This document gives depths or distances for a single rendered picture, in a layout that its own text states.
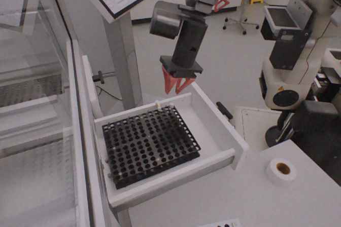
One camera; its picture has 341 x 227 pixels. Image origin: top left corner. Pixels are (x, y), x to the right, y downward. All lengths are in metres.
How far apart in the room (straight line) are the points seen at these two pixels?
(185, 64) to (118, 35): 0.91
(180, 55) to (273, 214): 0.48
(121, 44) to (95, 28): 0.76
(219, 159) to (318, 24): 0.61
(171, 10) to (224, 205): 0.51
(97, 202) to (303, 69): 0.85
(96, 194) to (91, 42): 1.88
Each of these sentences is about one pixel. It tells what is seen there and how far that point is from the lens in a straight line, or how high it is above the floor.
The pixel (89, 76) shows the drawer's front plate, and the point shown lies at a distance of 0.73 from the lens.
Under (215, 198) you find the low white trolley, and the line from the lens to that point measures 0.62.
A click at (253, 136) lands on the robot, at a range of 1.41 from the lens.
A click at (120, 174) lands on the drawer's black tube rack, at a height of 0.90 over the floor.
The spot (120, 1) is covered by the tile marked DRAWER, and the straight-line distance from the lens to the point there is 1.18.
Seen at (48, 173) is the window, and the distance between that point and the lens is 0.24.
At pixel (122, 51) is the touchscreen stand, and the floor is 0.67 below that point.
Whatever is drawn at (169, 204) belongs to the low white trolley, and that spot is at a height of 0.76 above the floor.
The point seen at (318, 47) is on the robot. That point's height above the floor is 0.96.
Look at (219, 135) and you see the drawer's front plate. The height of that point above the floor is 0.88.
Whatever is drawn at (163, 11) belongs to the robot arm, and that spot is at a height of 1.18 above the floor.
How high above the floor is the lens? 1.33
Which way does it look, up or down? 43 degrees down
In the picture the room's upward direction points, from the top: straight up
